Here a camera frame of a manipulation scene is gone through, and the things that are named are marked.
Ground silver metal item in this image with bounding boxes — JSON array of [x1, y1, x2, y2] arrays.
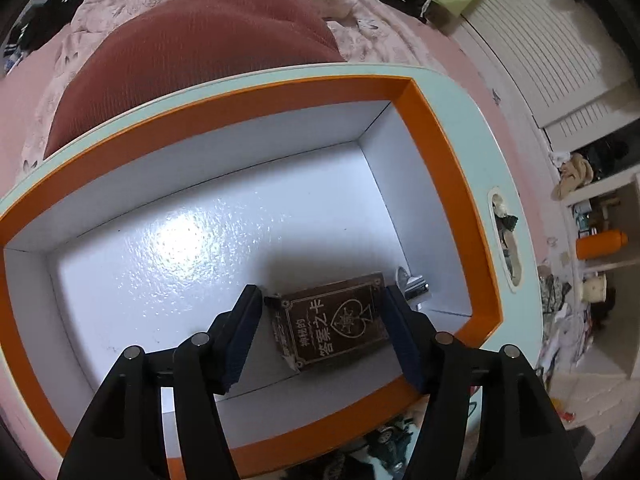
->
[[396, 266, 431, 308]]

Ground white cup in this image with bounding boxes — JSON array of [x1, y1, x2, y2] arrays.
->
[[580, 272, 608, 303]]

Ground white low shelf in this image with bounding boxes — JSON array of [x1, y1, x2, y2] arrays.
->
[[565, 170, 640, 381]]

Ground small black clothes pile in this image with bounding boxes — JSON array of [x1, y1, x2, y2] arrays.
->
[[5, 0, 93, 61]]

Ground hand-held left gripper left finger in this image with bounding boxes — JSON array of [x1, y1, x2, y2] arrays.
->
[[57, 284, 263, 480]]

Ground pink bedsheet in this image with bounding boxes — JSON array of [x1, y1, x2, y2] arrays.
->
[[0, 10, 568, 466]]

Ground white louvered closet door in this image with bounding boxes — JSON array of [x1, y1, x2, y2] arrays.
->
[[450, 0, 640, 131]]

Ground red ribbed pillow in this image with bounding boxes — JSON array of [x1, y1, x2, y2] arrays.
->
[[44, 0, 346, 161]]

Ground foil wrappers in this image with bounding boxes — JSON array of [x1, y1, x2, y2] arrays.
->
[[492, 192, 523, 281]]

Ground orange bottle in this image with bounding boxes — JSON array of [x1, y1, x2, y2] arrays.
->
[[575, 230, 630, 261]]

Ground orange cardboard box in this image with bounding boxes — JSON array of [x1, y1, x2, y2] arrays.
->
[[0, 74, 503, 480]]

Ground pink floral quilt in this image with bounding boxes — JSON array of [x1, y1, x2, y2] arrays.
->
[[20, 0, 426, 176]]

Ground pile of clothes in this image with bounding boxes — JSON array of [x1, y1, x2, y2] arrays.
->
[[537, 260, 601, 386]]

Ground beige crumpled cloth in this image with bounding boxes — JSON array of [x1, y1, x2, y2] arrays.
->
[[550, 152, 598, 201]]

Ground brown card box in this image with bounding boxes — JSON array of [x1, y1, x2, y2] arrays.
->
[[265, 272, 391, 372]]

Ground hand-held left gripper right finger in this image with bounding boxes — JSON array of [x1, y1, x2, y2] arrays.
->
[[382, 285, 583, 480]]

